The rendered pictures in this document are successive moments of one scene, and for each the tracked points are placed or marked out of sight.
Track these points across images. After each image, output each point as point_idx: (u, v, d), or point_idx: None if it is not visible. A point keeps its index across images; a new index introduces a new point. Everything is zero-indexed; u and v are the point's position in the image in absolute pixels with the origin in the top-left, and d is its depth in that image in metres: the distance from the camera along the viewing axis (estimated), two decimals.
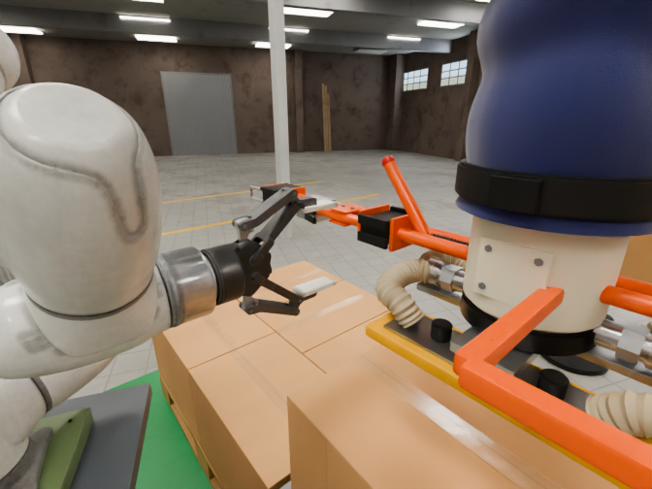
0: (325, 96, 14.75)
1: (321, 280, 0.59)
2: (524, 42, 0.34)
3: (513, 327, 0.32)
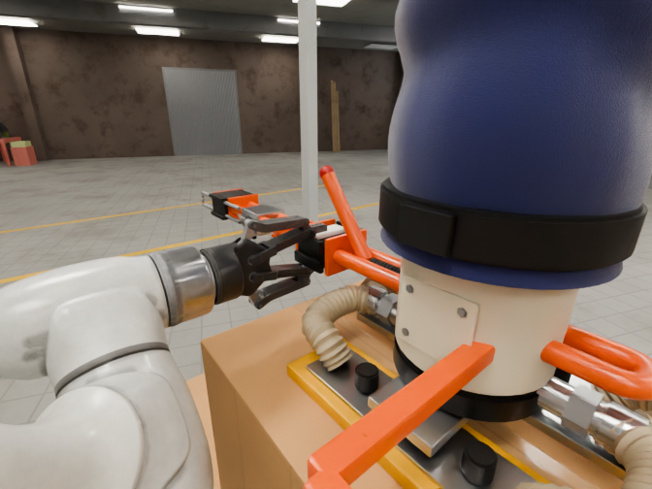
0: (334, 93, 14.11)
1: None
2: (436, 33, 0.26)
3: (404, 411, 0.24)
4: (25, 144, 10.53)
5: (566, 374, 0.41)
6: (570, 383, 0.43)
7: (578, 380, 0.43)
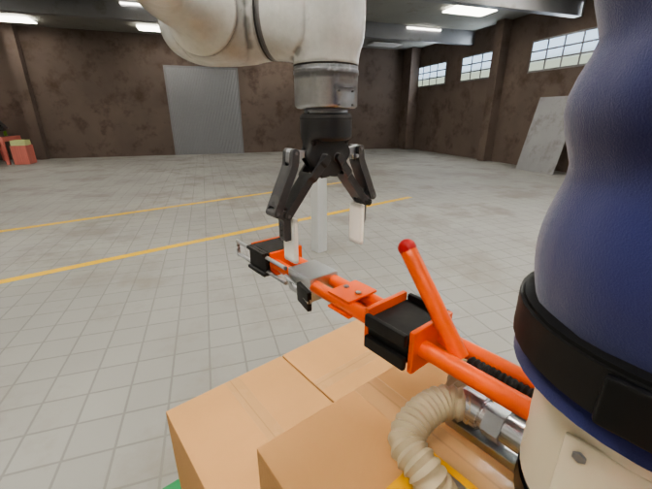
0: None
1: (355, 232, 0.61)
2: None
3: None
4: (24, 143, 10.40)
5: None
6: None
7: None
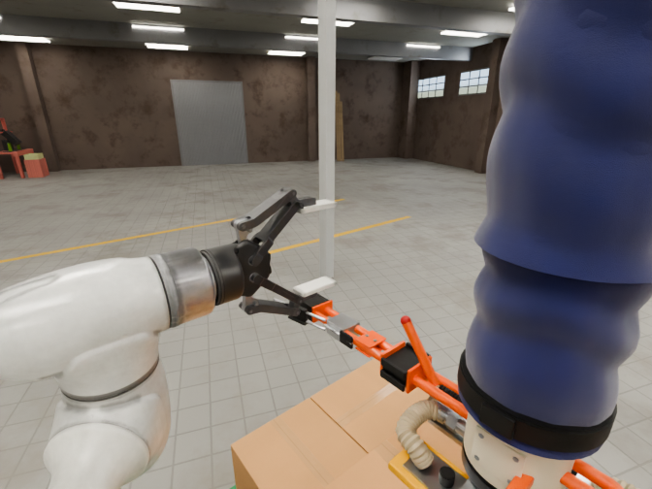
0: (338, 104, 14.37)
1: (321, 280, 0.59)
2: (505, 328, 0.50)
3: None
4: (38, 156, 10.79)
5: (573, 474, 0.65)
6: None
7: (581, 476, 0.67)
